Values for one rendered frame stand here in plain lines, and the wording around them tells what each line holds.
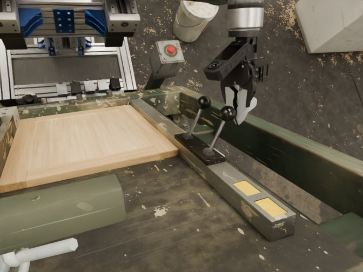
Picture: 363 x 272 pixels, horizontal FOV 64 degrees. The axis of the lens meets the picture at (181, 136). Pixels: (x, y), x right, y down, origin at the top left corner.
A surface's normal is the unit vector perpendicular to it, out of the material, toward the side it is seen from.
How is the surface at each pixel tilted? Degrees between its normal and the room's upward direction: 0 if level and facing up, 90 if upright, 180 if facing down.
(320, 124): 0
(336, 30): 90
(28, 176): 56
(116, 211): 34
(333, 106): 0
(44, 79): 0
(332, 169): 90
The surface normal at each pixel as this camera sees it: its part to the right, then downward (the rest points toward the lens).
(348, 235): -0.04, -0.93
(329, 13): -0.93, 0.13
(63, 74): 0.30, -0.27
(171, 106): 0.39, 0.31
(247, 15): -0.05, 0.35
